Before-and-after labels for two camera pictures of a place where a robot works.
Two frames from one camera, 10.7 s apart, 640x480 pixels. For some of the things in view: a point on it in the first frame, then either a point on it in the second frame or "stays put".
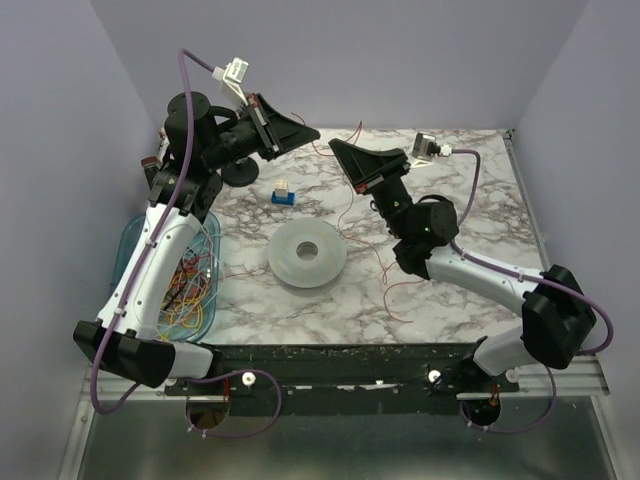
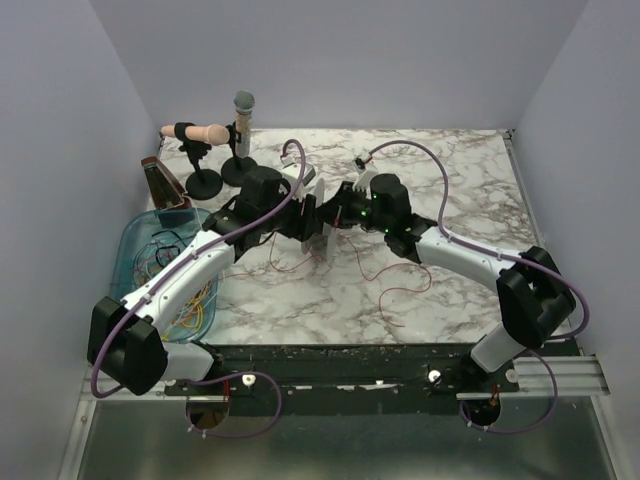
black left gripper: [261, 130] -> [306, 218]
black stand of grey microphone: [240, 172] stays put
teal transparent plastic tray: [189, 291] stays put
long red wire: [383, 279] -> [366, 273]
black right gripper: [382, 178] -> [333, 211]
